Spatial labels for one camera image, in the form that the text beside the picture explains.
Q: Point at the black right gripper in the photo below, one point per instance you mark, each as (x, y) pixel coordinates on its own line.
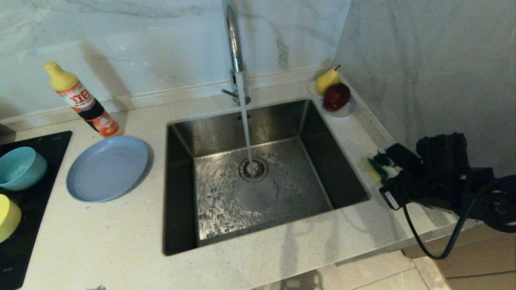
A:
(443, 189)

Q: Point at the green and yellow sponge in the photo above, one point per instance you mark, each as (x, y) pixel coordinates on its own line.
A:
(374, 171)

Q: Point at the grey-blue plate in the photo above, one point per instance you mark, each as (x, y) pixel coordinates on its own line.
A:
(107, 169)

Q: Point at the orange dish soap bottle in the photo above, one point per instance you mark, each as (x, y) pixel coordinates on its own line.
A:
(86, 104)

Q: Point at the teal bowl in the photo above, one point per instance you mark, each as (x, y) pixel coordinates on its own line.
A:
(20, 169)

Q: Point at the yellow bowl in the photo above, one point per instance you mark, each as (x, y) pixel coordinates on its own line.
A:
(8, 217)

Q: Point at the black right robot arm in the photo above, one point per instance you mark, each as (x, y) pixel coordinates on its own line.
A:
(504, 201)

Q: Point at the stainless steel sink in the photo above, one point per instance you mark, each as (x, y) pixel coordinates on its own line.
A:
(282, 121)

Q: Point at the metal sink drain strainer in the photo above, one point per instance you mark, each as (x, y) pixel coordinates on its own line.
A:
(261, 172)

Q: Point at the black right wrist motor cylinder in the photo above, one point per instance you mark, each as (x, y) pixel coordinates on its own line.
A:
(443, 151)

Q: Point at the small white dish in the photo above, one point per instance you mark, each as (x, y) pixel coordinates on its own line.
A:
(342, 114)

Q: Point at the red apple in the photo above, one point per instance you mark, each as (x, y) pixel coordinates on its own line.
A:
(336, 97)

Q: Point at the yellow pear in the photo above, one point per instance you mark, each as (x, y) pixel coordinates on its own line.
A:
(324, 82)

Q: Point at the wooden cabinet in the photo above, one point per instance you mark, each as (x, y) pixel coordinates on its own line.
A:
(483, 262)

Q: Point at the chrome kitchen faucet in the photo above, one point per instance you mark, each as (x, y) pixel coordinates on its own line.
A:
(234, 44)

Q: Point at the black induction cooktop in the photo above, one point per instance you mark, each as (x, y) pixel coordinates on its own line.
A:
(28, 225)

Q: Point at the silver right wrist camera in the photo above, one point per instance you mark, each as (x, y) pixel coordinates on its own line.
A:
(403, 157)

